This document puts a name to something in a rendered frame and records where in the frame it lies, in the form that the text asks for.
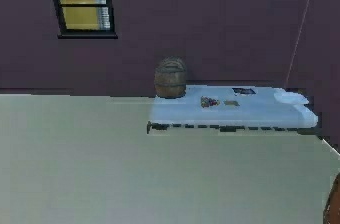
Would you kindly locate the brown woven basket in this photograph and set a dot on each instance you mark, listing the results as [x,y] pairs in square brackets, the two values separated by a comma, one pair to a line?
[170,78]

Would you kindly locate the colourful small object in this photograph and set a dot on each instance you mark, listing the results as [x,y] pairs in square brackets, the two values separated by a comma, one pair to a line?
[208,102]

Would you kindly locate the small olive card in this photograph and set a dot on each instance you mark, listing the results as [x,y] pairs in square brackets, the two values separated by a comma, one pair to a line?
[231,103]

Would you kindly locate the dark blue flat book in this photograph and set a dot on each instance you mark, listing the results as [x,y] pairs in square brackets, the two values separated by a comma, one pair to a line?
[243,91]

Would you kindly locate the pale blue pillow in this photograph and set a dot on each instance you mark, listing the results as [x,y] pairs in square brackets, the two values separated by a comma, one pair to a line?
[290,98]

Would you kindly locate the black framed window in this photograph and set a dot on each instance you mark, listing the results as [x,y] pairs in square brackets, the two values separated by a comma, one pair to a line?
[85,17]

